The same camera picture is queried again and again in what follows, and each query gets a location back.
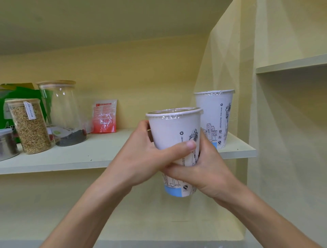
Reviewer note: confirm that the person's right hand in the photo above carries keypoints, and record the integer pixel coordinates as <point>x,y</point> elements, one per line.
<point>212,176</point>

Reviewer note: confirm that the person's left hand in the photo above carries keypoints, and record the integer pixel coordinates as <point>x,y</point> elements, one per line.
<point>143,161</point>

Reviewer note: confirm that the person's left thumb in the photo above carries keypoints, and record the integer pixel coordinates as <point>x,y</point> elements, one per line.
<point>178,152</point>

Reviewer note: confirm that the person's right thumb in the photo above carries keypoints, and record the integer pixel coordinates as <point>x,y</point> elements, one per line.
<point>178,171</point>

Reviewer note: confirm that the white printed paper cup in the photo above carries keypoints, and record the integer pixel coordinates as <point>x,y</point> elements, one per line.
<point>217,112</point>
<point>173,130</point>

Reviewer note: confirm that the person's left forearm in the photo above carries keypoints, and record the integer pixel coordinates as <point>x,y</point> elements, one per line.
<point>89,217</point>

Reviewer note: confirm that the person's right forearm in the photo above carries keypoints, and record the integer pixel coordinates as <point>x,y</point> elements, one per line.
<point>263,222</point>

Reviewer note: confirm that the cream wooden shelf board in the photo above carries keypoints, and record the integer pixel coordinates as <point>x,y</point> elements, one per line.
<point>102,150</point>
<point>293,63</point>

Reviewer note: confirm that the red and white packet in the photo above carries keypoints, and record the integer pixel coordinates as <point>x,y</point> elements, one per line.
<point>104,117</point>

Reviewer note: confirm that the large glass jar dark tea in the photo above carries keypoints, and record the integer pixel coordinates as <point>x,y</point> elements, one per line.
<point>65,109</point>

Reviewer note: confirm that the small white label packet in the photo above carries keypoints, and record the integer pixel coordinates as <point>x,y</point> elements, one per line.
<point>56,132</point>

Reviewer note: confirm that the glass jar of grain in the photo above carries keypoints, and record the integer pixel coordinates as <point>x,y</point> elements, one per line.
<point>32,130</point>

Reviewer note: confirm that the green bag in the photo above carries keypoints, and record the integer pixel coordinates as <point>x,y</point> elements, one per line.
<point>23,93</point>

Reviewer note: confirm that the round metal tin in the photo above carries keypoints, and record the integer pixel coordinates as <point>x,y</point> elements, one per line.
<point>7,145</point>

